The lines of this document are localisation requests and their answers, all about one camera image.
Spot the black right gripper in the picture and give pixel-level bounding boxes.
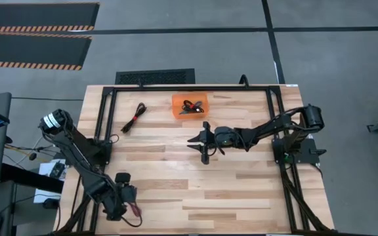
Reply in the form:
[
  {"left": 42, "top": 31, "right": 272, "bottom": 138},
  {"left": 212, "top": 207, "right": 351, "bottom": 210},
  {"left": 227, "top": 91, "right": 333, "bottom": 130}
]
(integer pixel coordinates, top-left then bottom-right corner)
[{"left": 187, "top": 121, "right": 242, "bottom": 165}]

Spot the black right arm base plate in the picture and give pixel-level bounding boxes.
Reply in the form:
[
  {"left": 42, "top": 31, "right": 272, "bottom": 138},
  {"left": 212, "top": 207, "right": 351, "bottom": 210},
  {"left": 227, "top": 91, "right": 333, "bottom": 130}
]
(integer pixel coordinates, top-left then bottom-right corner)
[{"left": 272, "top": 137, "right": 327, "bottom": 165}]

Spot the orange translucent plastic bin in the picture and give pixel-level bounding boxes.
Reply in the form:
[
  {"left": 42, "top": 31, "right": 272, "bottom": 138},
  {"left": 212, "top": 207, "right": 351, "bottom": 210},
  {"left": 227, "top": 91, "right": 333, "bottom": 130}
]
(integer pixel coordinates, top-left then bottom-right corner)
[{"left": 171, "top": 92, "right": 209, "bottom": 121}]

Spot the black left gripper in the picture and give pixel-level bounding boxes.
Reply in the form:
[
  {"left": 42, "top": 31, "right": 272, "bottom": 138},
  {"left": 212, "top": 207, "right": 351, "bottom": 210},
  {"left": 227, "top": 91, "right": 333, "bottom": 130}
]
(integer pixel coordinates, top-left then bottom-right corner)
[{"left": 105, "top": 172, "right": 139, "bottom": 221}]

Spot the white paper sheet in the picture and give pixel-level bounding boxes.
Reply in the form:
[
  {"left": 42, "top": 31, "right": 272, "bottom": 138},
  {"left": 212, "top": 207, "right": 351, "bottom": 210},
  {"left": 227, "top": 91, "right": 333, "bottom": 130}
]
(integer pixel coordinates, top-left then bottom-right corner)
[{"left": 33, "top": 159, "right": 67, "bottom": 204}]

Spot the looped black cable red tie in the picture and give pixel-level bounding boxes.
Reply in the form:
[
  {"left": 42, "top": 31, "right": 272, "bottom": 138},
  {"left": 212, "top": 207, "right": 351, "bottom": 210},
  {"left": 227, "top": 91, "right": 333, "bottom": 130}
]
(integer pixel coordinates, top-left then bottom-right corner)
[{"left": 182, "top": 100, "right": 205, "bottom": 114}]

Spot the long black cable red tie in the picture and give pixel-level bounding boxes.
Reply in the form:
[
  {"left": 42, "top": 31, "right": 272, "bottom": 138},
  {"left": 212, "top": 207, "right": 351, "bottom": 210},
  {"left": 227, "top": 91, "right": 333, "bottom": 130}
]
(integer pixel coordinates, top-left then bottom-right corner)
[{"left": 120, "top": 102, "right": 148, "bottom": 134}]

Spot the small black device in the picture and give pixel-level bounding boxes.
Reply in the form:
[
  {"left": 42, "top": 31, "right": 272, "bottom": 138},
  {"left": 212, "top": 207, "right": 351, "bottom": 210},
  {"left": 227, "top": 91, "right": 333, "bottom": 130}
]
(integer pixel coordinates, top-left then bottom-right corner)
[{"left": 50, "top": 162, "right": 66, "bottom": 180}]

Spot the black metal table frame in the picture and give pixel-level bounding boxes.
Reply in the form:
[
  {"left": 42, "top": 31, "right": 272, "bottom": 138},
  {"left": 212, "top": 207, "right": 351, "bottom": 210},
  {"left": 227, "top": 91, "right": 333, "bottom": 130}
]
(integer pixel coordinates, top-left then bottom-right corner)
[{"left": 52, "top": 74, "right": 339, "bottom": 236}]

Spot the black computer mouse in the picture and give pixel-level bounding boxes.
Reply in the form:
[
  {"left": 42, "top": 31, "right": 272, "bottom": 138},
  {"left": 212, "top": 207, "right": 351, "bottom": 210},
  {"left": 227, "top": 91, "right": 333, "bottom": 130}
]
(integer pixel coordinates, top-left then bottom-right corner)
[{"left": 43, "top": 198, "right": 60, "bottom": 210}]

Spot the black mat with hazard stripes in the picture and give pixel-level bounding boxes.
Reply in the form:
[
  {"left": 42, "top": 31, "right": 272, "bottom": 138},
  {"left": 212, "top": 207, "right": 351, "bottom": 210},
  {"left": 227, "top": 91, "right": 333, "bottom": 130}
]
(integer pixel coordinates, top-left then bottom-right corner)
[
  {"left": 0, "top": 31, "right": 93, "bottom": 71},
  {"left": 0, "top": 2, "right": 100, "bottom": 33}
]

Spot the black floor vent grate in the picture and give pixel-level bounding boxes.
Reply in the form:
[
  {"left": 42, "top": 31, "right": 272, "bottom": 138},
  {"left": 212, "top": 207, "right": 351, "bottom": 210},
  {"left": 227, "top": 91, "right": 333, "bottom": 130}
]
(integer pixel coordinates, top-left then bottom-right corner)
[{"left": 115, "top": 68, "right": 196, "bottom": 85}]

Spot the purple cable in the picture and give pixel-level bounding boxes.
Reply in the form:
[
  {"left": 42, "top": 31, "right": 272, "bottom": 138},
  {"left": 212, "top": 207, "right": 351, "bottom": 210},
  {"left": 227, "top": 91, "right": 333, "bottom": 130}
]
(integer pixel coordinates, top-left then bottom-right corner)
[{"left": 128, "top": 201, "right": 143, "bottom": 218}]

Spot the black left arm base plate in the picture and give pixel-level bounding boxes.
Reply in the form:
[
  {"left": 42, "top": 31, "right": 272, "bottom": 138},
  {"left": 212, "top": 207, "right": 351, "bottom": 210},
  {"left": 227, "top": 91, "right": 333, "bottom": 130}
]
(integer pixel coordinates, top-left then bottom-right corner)
[{"left": 64, "top": 139, "right": 113, "bottom": 166}]

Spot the thin black floor cable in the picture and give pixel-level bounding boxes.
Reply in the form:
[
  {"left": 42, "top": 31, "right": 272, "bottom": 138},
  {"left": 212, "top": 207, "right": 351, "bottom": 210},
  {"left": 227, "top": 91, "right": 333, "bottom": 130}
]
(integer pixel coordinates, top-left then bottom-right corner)
[{"left": 11, "top": 96, "right": 84, "bottom": 102}]

